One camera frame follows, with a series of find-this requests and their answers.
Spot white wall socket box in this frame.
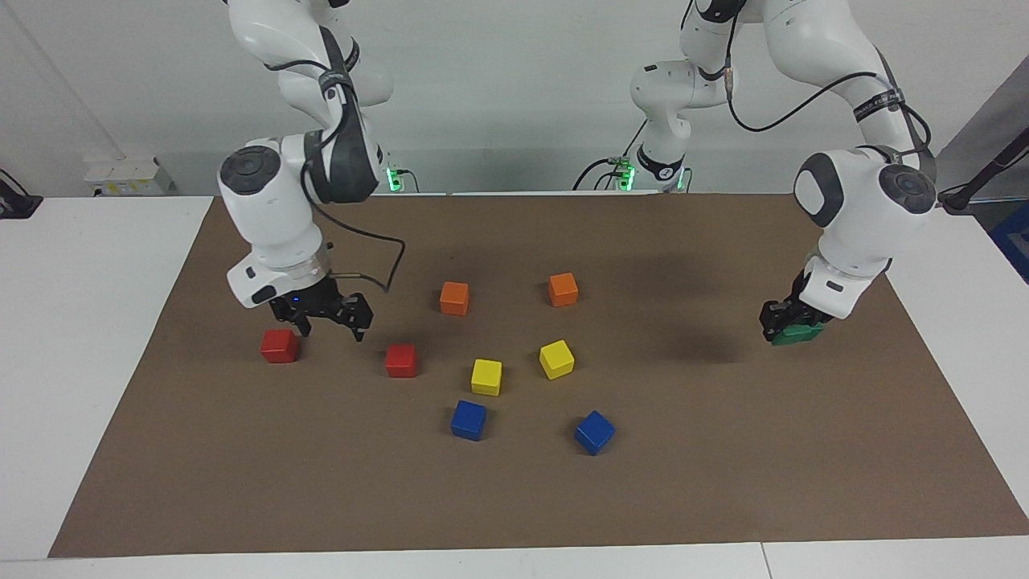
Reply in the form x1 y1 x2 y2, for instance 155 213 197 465
84 156 174 197

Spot black device with cable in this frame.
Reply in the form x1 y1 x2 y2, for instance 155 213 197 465
0 169 43 220

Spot blue wooden cube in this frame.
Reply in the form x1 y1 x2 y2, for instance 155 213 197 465
450 400 488 442
574 410 617 457

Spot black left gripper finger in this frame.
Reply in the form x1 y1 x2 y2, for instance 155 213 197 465
760 298 795 344

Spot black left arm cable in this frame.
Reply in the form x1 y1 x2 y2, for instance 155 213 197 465
682 0 933 182

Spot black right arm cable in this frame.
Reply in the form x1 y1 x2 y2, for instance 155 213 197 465
261 48 405 294

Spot brown paper table mat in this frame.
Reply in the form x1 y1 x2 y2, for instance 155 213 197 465
48 191 1029 559

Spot blue plastic crate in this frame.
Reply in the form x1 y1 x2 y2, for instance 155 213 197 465
989 201 1029 284

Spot black left arm base cables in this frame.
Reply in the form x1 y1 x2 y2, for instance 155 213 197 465
572 117 648 191

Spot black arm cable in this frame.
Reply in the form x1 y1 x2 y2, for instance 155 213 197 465
682 0 933 182
261 48 405 294

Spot black stand pole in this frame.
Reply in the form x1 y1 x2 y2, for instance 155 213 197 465
942 127 1029 213

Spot yellow wooden cube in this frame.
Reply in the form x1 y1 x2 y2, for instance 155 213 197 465
470 359 504 397
539 339 576 380

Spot red wooden cube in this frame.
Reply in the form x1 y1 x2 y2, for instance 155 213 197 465
260 328 301 364
385 343 419 379

